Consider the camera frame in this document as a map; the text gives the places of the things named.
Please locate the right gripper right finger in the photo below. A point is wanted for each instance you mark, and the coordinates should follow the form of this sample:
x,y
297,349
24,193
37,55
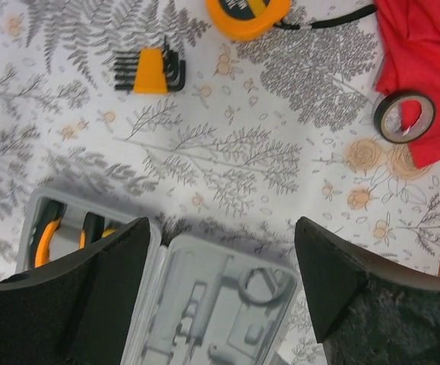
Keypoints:
x,y
366,309

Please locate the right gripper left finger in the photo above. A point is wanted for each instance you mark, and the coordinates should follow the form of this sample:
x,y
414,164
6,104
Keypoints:
x,y
76,309

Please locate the orange handled pliers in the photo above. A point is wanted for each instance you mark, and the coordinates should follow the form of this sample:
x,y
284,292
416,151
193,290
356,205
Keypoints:
x,y
61,229

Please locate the grey plastic tool case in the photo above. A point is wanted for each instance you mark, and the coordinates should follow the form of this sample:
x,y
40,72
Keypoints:
x,y
202,303

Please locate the black tape roll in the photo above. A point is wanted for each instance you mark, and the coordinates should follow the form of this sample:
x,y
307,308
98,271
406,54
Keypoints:
x,y
404,116

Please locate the orange tape measure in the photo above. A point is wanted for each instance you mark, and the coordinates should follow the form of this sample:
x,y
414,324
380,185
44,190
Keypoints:
x,y
246,19

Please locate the hex key set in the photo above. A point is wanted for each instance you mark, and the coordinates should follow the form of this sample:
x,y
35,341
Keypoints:
x,y
149,70

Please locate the red folded cloth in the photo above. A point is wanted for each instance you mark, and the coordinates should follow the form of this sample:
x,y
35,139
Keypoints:
x,y
410,33

